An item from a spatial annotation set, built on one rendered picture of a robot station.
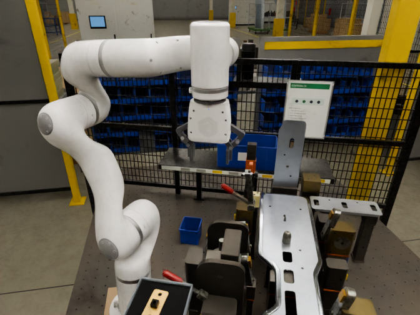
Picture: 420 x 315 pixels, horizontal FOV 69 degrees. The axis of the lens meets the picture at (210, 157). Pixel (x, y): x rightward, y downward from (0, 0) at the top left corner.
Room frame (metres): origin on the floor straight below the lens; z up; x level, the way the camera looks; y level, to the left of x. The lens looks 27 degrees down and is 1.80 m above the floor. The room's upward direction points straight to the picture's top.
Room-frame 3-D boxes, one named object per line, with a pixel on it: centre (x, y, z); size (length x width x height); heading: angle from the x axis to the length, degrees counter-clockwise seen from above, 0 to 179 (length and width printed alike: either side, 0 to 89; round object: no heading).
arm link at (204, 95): (0.69, 0.00, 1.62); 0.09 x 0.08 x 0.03; 80
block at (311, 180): (1.25, -0.48, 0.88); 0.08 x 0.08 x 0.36; 80
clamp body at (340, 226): (0.91, -0.51, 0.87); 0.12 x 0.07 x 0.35; 80
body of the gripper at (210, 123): (0.69, 0.00, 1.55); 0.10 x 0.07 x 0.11; 80
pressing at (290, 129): (1.26, -0.36, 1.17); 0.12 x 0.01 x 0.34; 80
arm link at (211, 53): (0.69, 0.00, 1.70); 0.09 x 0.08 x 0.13; 158
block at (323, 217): (1.04, -0.52, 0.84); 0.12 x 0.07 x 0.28; 80
